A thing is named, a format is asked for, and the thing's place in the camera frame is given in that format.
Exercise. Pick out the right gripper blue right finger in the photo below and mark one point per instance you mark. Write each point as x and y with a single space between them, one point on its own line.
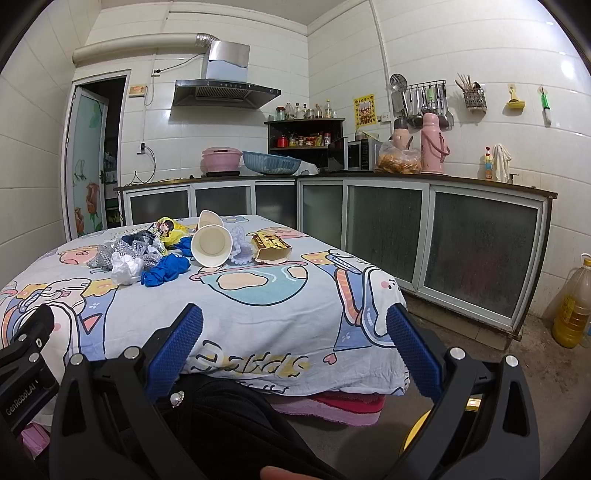
425 366

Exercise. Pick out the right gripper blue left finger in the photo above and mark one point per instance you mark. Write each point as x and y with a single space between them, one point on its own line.
167 350

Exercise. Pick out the blue glove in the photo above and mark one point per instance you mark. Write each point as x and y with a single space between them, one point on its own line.
167 269
184 246

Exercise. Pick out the white tissue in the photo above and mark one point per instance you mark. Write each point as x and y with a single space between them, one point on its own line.
126 269

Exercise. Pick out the grey mesh foam net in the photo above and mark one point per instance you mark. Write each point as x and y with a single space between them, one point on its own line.
103 258

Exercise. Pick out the white paper cup orange dots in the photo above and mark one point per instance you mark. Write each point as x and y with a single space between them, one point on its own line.
211 245

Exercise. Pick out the blue snack wrapper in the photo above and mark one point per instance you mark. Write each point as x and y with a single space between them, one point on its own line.
141 236

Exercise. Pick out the yellow cartoon snack bag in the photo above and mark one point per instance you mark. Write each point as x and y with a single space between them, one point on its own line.
169 231

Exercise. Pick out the pale purple foam net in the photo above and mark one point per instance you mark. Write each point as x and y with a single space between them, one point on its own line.
241 252

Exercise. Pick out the gold brown paper box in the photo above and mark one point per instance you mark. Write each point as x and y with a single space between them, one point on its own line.
270 249

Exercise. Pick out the yellow rimmed trash bin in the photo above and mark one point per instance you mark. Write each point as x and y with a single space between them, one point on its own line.
468 418

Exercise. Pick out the kitchen counter cabinet glass doors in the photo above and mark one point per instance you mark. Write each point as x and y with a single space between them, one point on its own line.
473 247

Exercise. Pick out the person's right hand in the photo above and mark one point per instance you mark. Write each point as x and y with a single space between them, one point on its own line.
276 473

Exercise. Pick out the pink folded blanket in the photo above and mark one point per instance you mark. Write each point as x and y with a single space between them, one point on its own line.
356 410

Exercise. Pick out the cartoon printed tablecloth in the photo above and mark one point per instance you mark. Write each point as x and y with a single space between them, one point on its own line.
311 325

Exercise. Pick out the large cooking oil jug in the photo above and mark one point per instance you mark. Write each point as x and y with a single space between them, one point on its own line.
573 314

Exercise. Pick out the plastic bag of bread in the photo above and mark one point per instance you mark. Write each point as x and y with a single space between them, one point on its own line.
393 160

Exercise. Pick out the pink thermos flask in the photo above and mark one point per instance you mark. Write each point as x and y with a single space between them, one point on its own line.
433 145
401 137

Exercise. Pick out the dish soap bottle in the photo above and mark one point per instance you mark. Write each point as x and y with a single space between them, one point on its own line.
488 162

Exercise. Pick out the pink rice cooker pot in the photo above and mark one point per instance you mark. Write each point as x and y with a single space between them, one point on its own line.
220 160

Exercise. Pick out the microwave oven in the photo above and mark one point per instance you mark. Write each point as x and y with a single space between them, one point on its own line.
362 155

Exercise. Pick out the white hanging cloth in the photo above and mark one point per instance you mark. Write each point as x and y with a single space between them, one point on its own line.
501 163

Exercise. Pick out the blue plastic basket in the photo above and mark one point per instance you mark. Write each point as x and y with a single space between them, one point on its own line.
269 164

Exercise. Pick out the black spice shelf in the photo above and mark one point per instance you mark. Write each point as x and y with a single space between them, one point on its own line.
319 141

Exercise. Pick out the flower painted door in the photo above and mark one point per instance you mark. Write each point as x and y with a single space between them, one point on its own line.
83 164

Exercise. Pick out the chopstick holder basket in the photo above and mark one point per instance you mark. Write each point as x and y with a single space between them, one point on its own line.
473 93

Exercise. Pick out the steel range hood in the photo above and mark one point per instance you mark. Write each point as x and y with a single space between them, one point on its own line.
224 81

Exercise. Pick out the yellow wall poster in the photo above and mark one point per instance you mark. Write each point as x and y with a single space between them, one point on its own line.
365 111

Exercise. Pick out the wall utensil rack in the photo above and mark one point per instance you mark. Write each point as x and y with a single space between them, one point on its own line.
411 102

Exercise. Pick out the yellow wall scoop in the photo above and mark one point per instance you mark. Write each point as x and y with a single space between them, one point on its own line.
514 102

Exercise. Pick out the green handled brush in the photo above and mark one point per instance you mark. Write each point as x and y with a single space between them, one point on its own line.
546 110

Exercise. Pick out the white exhaust duct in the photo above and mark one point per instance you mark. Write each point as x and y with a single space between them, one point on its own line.
141 43

